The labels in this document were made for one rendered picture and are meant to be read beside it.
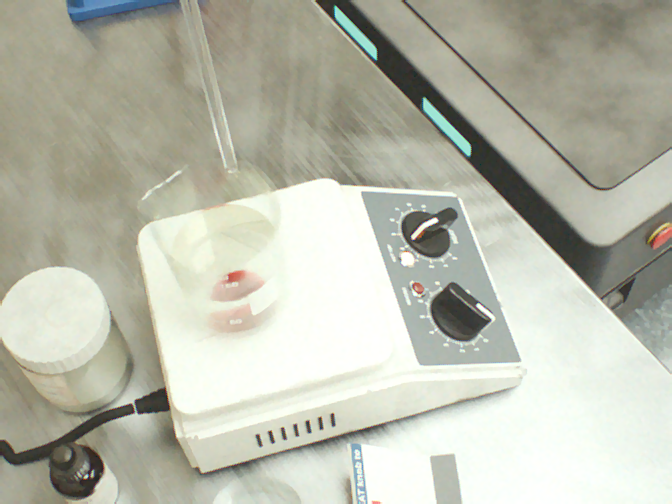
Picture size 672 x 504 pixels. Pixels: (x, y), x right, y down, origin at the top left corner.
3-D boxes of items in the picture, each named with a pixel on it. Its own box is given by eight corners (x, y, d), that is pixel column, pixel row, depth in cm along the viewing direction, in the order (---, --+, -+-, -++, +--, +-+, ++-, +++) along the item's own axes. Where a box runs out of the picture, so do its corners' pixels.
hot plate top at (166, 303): (339, 181, 63) (338, 172, 62) (400, 364, 57) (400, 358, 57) (136, 233, 62) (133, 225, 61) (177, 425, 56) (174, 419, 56)
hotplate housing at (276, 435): (456, 210, 71) (463, 140, 64) (526, 391, 65) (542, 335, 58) (121, 298, 69) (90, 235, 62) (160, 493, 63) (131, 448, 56)
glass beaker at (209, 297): (303, 246, 61) (290, 161, 53) (287, 351, 58) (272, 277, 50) (179, 236, 61) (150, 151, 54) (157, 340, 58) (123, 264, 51)
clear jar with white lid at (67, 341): (87, 308, 69) (53, 245, 62) (155, 363, 67) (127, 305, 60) (16, 377, 67) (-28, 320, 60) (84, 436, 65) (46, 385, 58)
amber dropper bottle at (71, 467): (57, 493, 63) (21, 454, 57) (96, 456, 64) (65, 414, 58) (90, 529, 62) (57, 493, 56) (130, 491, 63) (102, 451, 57)
